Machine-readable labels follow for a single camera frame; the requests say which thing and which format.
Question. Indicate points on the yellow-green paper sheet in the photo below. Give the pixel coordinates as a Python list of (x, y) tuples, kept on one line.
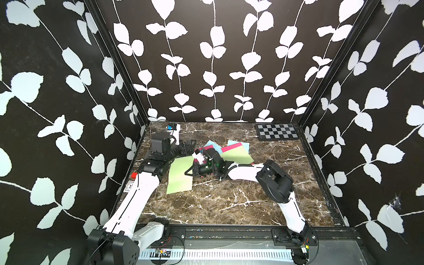
[(238, 155), (177, 181)]

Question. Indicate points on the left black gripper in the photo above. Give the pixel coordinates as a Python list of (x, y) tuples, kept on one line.
[(190, 149)]

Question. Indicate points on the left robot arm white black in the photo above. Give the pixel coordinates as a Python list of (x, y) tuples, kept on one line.
[(117, 242)]

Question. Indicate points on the small red box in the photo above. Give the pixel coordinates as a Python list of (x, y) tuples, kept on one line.
[(134, 175)]

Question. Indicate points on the left pink paper sheet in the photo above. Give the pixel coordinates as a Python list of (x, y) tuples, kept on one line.
[(210, 152)]

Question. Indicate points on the right light blue paper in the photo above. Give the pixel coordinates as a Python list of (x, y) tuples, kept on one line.
[(231, 144)]

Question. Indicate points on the white perforated rail strip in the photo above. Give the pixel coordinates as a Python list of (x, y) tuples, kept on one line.
[(217, 254)]

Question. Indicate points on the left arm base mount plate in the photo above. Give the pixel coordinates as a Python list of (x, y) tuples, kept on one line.
[(173, 237)]

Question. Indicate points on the right pink paper sheet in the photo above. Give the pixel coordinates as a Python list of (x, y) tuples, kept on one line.
[(230, 147)]

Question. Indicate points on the pink paper sheet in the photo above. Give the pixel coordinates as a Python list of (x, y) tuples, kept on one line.
[(210, 152), (230, 147)]

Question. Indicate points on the light blue paper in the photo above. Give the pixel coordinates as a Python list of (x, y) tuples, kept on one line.
[(213, 145), (231, 144)]

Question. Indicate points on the checkerboard calibration board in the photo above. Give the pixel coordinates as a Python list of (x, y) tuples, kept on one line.
[(276, 132)]

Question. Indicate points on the playing card deck box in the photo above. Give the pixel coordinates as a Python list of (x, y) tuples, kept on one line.
[(128, 186)]

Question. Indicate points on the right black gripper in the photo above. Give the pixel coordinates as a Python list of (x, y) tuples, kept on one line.
[(197, 169)]

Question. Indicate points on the small electronics board with wires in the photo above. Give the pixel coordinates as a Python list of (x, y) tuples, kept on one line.
[(160, 253)]

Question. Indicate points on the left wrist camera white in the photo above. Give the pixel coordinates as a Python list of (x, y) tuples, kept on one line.
[(174, 130)]

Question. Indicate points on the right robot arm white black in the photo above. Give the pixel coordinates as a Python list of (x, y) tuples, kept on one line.
[(275, 182)]

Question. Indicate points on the left light blue paper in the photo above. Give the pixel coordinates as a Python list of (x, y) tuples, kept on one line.
[(213, 145)]

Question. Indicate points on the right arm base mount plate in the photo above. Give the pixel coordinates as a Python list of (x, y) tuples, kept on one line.
[(282, 236)]

